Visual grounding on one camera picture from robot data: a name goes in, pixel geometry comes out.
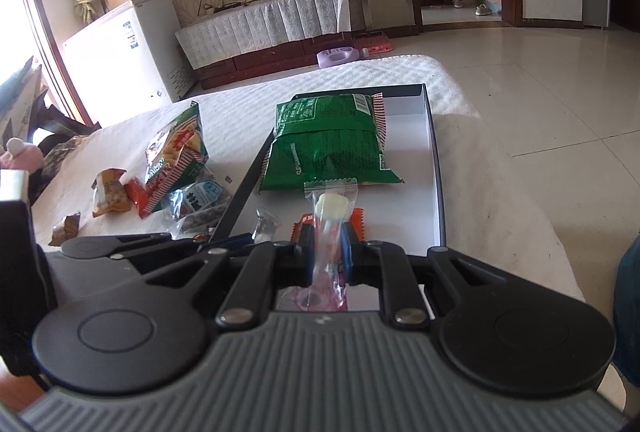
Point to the clear blue-print dark snack bag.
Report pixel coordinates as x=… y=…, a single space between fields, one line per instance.
x=200 y=202

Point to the small orange snack packet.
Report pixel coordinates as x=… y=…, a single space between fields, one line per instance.
x=109 y=194

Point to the camouflage cloth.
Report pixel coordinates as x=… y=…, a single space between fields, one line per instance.
x=65 y=157

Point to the person's leg in jeans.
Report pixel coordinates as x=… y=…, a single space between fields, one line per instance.
x=629 y=312

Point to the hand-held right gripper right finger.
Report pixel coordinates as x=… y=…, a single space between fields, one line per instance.
x=395 y=277

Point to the plain green snack bag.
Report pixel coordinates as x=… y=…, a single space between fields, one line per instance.
x=325 y=142

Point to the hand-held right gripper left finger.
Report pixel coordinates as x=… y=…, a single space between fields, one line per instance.
x=260 y=277

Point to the orange wrapped snack bar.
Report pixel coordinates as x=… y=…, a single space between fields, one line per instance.
x=356 y=218

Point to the wooden cabinet with white cloth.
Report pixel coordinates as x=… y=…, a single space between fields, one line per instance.
x=265 y=27

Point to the black box with white inside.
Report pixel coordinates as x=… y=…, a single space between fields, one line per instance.
x=415 y=172

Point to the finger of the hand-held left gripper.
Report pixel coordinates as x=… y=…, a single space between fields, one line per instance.
x=150 y=246

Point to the white chest freezer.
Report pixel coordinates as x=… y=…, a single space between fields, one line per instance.
x=125 y=57

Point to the green red-striped snack bag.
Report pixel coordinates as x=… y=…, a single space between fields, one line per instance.
x=175 y=152

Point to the pink plush toy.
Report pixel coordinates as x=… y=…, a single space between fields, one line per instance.
x=22 y=156

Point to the small brown snack packet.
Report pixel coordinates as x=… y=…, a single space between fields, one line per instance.
x=67 y=228

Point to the small red snack packet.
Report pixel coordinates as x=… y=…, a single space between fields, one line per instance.
x=136 y=193

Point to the clear marshmallow lollipop packet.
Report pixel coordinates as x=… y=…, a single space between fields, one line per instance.
x=327 y=222

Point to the pink floor scale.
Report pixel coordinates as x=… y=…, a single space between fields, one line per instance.
x=377 y=43

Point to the purple detergent bottle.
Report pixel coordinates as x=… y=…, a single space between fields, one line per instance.
x=337 y=57

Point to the small clear wrapped candy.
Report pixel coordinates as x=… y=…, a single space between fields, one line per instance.
x=266 y=224

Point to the folded cardboard sheets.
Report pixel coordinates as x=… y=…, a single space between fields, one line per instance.
x=20 y=102

